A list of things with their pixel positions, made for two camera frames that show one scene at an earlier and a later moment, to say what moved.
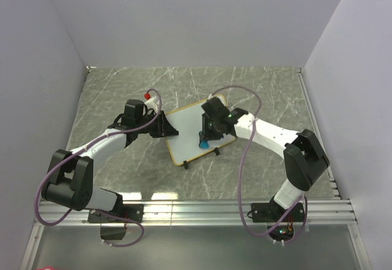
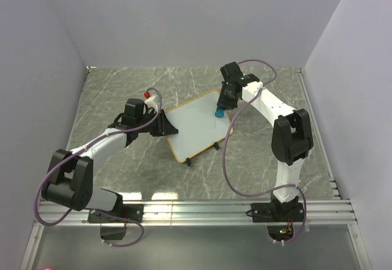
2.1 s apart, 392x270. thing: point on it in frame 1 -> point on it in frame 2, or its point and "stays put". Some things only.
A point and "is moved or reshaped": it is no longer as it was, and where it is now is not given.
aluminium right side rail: x=316 y=126 stays put
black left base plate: x=133 y=212 stays put
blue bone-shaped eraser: x=204 y=144 is moved or reshaped
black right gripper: x=206 y=134 -> x=222 y=102
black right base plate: x=272 y=212 stays put
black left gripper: x=163 y=128 stays put
